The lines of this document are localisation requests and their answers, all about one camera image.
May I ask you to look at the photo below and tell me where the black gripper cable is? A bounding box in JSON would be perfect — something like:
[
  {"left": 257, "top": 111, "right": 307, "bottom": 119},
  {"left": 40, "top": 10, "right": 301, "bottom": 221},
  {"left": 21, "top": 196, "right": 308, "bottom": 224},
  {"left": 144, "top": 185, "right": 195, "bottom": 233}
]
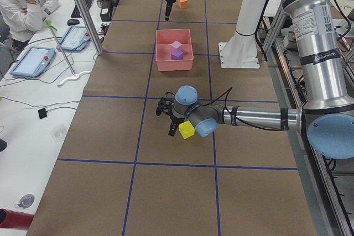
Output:
[{"left": 199, "top": 86, "right": 283, "bottom": 132}]

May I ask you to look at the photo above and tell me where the aluminium frame post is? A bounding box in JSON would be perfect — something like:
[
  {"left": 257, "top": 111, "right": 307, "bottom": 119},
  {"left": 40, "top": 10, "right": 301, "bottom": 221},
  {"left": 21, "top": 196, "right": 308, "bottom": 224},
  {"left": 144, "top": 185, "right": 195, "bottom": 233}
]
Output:
[{"left": 74, "top": 0, "right": 103, "bottom": 55}]

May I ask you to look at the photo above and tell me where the person in white coat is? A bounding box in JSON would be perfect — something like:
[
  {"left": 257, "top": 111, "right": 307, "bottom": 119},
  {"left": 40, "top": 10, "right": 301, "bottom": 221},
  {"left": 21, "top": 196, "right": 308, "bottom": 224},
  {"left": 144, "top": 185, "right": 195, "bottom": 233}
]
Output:
[{"left": 1, "top": 0, "right": 59, "bottom": 48}]

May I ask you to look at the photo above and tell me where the yellow foam block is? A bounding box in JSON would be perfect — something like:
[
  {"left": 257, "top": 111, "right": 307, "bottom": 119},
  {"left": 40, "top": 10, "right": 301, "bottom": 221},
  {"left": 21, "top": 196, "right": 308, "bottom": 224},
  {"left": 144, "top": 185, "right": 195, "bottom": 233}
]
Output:
[{"left": 179, "top": 120, "right": 195, "bottom": 139}]

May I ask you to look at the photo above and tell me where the black keyboard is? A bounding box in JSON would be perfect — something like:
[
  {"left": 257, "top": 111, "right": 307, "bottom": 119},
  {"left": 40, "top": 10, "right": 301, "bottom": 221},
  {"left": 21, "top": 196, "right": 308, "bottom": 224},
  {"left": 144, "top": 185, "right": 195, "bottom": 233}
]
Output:
[{"left": 70, "top": 0, "right": 96, "bottom": 18}]

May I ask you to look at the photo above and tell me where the purple foam block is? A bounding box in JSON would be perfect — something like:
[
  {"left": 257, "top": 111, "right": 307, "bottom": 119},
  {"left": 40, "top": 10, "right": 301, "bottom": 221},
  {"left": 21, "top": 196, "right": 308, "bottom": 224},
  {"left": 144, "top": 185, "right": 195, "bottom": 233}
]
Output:
[{"left": 171, "top": 50, "right": 184, "bottom": 60}]

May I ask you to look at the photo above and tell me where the light pink foam block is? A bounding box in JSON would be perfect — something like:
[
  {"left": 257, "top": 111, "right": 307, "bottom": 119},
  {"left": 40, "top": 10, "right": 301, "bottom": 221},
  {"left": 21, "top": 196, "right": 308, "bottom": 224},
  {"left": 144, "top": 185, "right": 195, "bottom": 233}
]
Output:
[{"left": 170, "top": 41, "right": 183, "bottom": 50}]

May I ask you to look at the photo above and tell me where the orange foam block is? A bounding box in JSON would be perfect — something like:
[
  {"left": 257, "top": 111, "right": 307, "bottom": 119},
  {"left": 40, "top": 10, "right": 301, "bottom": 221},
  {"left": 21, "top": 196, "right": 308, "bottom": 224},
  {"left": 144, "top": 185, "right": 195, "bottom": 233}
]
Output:
[{"left": 178, "top": 0, "right": 188, "bottom": 9}]

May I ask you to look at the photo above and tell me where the blue teach pendant near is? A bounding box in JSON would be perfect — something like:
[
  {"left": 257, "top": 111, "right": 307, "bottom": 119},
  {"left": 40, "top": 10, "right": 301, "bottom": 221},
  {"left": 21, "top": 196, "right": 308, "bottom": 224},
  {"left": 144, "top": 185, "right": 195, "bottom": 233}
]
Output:
[{"left": 10, "top": 46, "right": 56, "bottom": 77}]

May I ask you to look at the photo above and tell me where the red cylinder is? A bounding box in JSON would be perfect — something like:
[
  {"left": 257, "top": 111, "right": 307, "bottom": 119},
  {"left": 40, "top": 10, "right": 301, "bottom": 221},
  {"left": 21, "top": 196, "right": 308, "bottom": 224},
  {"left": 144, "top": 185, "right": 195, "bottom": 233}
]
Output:
[{"left": 1, "top": 208, "right": 34, "bottom": 230}]

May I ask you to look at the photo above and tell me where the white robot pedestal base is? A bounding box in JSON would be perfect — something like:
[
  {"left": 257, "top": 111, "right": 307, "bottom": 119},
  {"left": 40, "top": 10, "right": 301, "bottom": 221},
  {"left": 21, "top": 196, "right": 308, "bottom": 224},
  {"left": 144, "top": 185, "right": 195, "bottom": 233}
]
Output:
[{"left": 218, "top": 0, "right": 266, "bottom": 69}]

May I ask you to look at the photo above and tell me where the blue teach pendant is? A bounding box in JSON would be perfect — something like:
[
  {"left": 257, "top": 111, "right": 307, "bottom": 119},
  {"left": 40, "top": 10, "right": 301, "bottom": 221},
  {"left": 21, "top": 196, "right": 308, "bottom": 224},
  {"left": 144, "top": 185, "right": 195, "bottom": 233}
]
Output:
[
  {"left": 59, "top": 25, "right": 91, "bottom": 52},
  {"left": 10, "top": 46, "right": 56, "bottom": 77}
]

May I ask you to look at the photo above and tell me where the blue teach pendant far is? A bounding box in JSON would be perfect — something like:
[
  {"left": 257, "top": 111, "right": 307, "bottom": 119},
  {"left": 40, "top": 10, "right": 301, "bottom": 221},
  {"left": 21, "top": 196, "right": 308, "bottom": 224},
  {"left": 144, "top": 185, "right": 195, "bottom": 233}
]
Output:
[{"left": 59, "top": 25, "right": 91, "bottom": 52}]

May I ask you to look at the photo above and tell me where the pink plastic bin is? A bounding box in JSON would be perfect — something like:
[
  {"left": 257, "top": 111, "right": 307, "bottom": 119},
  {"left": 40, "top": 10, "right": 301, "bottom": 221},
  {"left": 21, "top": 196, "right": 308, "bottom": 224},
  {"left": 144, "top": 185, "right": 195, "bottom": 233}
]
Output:
[{"left": 155, "top": 29, "right": 194, "bottom": 71}]

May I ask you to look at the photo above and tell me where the black computer mouse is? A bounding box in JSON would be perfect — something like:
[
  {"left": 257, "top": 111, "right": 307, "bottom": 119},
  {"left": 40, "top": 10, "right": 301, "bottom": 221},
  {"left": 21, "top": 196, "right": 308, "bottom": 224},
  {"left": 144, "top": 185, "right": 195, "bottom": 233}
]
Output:
[{"left": 67, "top": 18, "right": 80, "bottom": 26}]

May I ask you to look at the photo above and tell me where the metal grabber stick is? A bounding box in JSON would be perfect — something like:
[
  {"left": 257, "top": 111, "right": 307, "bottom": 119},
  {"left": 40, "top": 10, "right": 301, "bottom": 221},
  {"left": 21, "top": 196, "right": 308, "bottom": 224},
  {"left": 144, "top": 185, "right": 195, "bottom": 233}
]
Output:
[{"left": 44, "top": 19, "right": 91, "bottom": 87}]

